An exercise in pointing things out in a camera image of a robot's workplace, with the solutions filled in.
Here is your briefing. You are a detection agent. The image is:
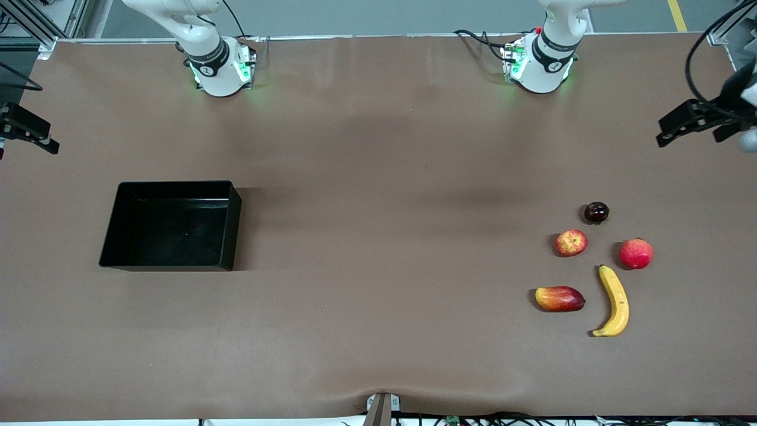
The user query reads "black right base cable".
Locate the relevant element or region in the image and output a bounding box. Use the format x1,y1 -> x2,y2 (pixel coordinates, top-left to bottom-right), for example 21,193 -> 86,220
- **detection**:
221,0 -> 258,43

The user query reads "yellow banana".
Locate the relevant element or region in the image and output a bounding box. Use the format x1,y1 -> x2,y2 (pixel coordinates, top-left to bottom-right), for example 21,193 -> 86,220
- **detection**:
591,264 -> 630,338

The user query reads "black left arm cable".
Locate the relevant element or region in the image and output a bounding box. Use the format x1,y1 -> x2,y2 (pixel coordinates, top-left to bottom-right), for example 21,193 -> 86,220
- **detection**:
685,0 -> 757,119

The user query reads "aluminium frame corner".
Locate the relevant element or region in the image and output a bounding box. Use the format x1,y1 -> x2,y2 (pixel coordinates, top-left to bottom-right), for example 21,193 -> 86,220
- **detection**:
707,17 -> 757,73

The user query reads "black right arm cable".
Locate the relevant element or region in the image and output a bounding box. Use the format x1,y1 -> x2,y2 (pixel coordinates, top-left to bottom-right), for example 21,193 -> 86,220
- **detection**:
0,61 -> 44,93

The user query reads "aluminium frame profile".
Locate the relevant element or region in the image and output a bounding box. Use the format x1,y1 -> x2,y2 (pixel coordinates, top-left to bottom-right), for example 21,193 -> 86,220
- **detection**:
0,0 -> 90,59

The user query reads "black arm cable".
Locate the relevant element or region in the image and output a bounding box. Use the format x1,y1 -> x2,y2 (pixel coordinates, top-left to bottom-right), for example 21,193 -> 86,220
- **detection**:
685,0 -> 757,119
0,61 -> 44,93

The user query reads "black left base cable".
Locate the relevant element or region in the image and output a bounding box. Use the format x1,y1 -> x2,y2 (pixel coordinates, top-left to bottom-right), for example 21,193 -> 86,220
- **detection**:
453,28 -> 516,63

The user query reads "black base cable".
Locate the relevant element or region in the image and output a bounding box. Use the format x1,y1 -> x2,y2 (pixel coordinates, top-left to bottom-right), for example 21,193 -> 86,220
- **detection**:
221,0 -> 258,43
453,28 -> 516,63

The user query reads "black rectangular plastic box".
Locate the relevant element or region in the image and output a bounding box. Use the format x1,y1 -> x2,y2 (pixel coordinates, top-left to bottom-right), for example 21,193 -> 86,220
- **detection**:
98,180 -> 242,272

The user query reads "red yellow mango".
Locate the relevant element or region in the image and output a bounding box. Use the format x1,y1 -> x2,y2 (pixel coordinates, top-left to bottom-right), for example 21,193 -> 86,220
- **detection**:
535,286 -> 586,312

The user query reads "grey table edge bracket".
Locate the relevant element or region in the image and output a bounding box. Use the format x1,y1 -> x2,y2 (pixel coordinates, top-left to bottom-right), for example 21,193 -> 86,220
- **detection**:
363,392 -> 402,426

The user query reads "red yellow apple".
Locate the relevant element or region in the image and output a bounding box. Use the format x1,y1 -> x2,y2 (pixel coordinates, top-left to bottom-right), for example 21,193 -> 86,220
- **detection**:
555,229 -> 589,257

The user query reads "brown table cover mat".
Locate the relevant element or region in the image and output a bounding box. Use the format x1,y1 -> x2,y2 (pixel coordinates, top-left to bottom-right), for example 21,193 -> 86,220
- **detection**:
0,33 -> 757,422

